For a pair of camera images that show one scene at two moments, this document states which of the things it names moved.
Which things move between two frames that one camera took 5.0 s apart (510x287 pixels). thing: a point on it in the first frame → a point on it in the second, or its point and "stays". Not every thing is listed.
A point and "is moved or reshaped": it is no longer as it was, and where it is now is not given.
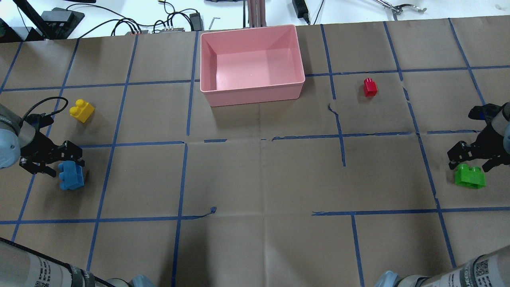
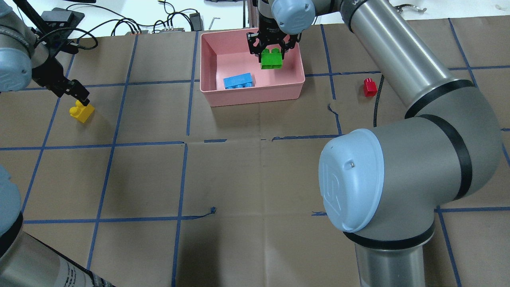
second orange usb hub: x=143 y=32 stays
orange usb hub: x=179 y=29 stays
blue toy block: x=71 y=175 → x=242 y=80
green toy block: x=472 y=177 is moved or reshaped
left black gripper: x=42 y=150 → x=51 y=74
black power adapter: x=195 y=20 stays
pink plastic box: x=251 y=65 stays
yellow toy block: x=83 y=111 stays
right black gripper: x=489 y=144 → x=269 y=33
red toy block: x=370 y=89 stays
